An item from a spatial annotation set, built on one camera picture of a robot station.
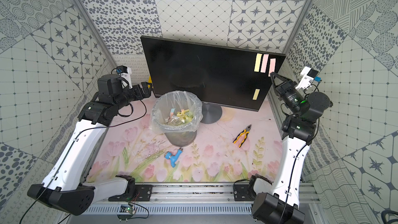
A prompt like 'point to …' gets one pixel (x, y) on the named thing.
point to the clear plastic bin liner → (179, 100)
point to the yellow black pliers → (245, 131)
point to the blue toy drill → (173, 158)
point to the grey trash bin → (181, 138)
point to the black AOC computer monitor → (221, 75)
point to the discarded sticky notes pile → (179, 118)
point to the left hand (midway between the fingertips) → (139, 82)
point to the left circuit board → (126, 211)
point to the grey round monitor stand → (211, 113)
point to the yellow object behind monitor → (150, 81)
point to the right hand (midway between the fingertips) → (267, 74)
